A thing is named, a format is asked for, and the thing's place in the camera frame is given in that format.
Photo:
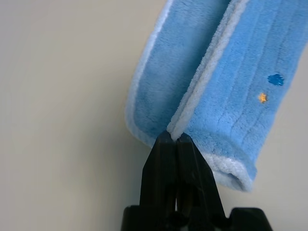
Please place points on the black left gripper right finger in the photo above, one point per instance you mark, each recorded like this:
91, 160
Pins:
195, 178

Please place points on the light blue towel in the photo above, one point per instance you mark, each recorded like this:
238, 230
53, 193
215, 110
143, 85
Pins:
228, 84

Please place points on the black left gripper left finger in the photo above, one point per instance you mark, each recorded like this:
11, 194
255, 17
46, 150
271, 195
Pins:
158, 173

